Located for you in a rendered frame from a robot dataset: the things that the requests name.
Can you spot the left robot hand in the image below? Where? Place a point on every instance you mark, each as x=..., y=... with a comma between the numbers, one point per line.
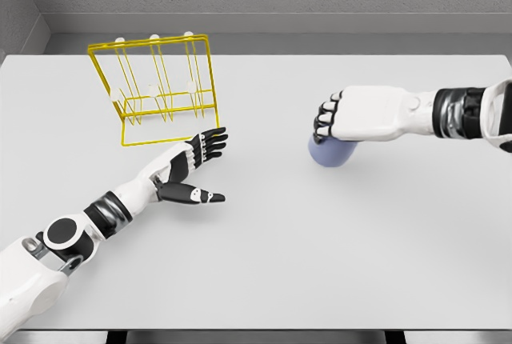
x=181, y=166

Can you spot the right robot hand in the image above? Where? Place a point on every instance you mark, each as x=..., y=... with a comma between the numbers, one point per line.
x=360, y=114

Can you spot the pale blue cup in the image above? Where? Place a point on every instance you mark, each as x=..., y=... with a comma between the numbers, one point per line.
x=332, y=153

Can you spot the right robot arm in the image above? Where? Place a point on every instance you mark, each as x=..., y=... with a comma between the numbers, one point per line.
x=460, y=114

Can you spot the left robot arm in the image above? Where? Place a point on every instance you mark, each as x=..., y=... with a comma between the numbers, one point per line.
x=72, y=236

